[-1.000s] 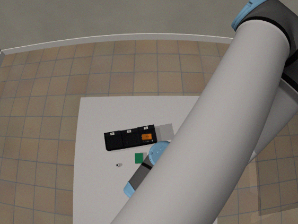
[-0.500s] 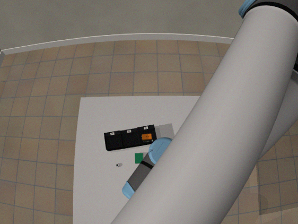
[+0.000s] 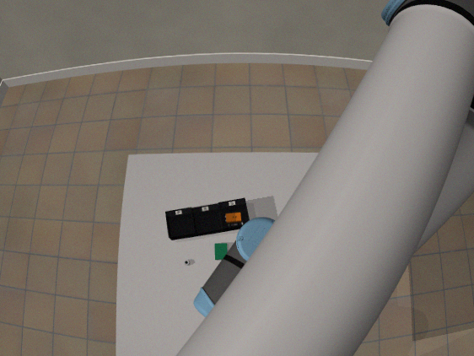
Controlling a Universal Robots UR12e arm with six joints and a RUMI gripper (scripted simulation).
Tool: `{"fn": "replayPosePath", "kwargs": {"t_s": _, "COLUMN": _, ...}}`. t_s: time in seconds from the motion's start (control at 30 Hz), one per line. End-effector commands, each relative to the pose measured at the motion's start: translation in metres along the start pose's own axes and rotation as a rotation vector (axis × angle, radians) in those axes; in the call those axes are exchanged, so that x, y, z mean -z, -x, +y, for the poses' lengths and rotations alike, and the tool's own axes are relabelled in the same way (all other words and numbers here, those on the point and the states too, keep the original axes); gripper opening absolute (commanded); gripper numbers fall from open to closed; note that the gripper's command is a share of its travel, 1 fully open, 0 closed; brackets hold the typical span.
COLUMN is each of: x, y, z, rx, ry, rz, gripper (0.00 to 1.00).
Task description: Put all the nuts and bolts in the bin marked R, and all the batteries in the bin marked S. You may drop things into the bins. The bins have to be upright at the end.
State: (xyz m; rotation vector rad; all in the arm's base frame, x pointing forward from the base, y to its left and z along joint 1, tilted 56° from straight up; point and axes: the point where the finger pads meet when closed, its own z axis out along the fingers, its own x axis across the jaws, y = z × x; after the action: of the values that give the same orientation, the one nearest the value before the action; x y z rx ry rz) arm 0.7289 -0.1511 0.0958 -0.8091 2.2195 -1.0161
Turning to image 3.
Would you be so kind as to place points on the orange rectangular block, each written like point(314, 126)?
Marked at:
point(233, 217)

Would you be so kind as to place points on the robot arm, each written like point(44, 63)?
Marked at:
point(387, 177)

